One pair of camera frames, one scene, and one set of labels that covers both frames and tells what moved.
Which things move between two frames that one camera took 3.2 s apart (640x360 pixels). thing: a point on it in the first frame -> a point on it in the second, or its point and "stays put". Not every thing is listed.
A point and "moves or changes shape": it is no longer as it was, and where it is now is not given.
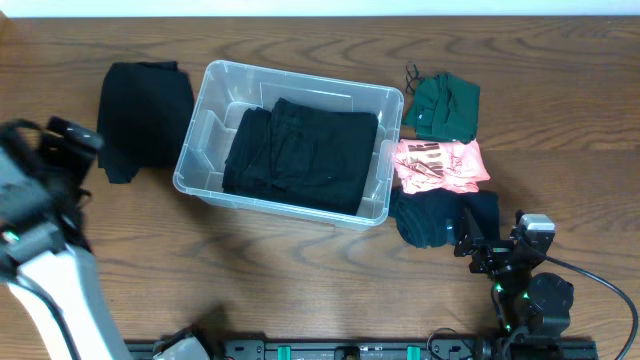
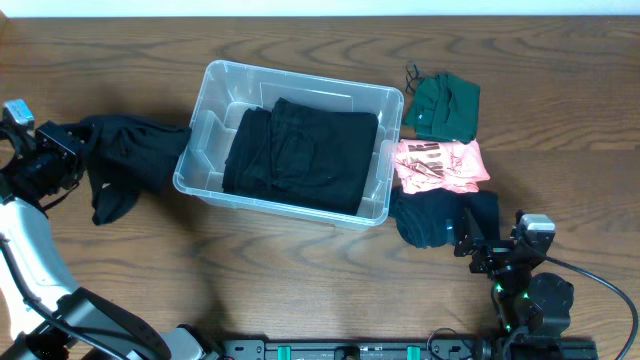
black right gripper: x=494 y=250 stays put
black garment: x=146 y=117 moves or changes shape
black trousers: x=302 y=156 stays put
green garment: x=445 y=107 stays put
